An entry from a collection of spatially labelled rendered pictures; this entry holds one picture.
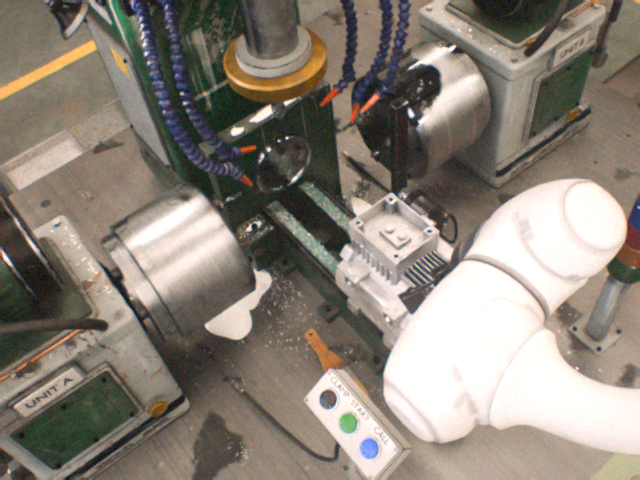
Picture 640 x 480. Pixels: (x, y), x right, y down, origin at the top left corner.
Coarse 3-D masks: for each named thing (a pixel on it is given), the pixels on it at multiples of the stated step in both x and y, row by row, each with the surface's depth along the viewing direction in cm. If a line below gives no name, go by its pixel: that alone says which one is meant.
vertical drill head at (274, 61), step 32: (256, 0) 101; (288, 0) 104; (256, 32) 106; (288, 32) 108; (224, 64) 114; (256, 64) 110; (288, 64) 110; (320, 64) 112; (256, 96) 111; (288, 96) 111
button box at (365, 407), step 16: (320, 384) 106; (336, 384) 104; (352, 384) 106; (304, 400) 107; (336, 400) 103; (352, 400) 102; (368, 400) 105; (320, 416) 104; (336, 416) 103; (368, 416) 100; (384, 416) 104; (336, 432) 103; (368, 432) 100; (384, 432) 99; (352, 448) 101; (384, 448) 98; (400, 448) 97; (368, 464) 99; (384, 464) 97
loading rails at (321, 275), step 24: (312, 192) 150; (264, 216) 150; (288, 216) 147; (312, 216) 155; (288, 240) 145; (312, 240) 142; (336, 240) 151; (288, 264) 151; (312, 264) 140; (336, 264) 138; (336, 288) 135; (336, 312) 142; (360, 336) 140; (384, 360) 134
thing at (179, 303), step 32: (192, 192) 120; (128, 224) 118; (160, 224) 116; (192, 224) 116; (224, 224) 117; (128, 256) 114; (160, 256) 114; (192, 256) 115; (224, 256) 117; (128, 288) 118; (160, 288) 113; (192, 288) 116; (224, 288) 119; (160, 320) 116; (192, 320) 119
